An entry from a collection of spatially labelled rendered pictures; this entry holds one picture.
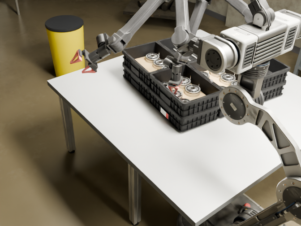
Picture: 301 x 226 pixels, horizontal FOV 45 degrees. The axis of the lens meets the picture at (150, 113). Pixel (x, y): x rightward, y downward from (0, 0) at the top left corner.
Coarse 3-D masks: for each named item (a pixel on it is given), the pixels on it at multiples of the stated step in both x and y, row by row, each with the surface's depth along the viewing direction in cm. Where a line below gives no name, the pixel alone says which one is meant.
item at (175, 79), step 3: (174, 75) 223; (177, 75) 222; (180, 75) 224; (171, 78) 227; (174, 78) 224; (177, 78) 224; (180, 78) 226; (171, 81) 225; (174, 81) 225; (177, 81) 225; (180, 81) 225; (177, 84) 223
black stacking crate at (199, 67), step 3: (192, 63) 254; (195, 63) 255; (195, 66) 257; (198, 66) 259; (198, 69) 260; (201, 69) 262; (204, 69) 263; (225, 69) 263; (225, 72) 264; (228, 72) 261; (231, 72) 258; (237, 75) 253; (237, 78) 254
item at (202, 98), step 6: (156, 72) 242; (150, 78) 240; (156, 78) 235; (204, 78) 237; (162, 84) 230; (168, 90) 225; (174, 96) 219; (204, 96) 220; (210, 96) 222; (180, 102) 215; (186, 102) 215; (192, 102) 216; (198, 102) 219
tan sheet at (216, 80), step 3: (207, 72) 263; (210, 75) 259; (210, 78) 256; (213, 78) 256; (216, 78) 256; (219, 78) 256; (213, 81) 253; (216, 81) 253; (219, 81) 253; (219, 84) 250; (222, 84) 250
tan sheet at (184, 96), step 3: (180, 90) 243; (183, 90) 243; (183, 93) 240; (201, 93) 241; (183, 96) 237; (186, 96) 237; (189, 96) 237; (198, 96) 238; (201, 96) 238; (189, 99) 235; (192, 99) 235
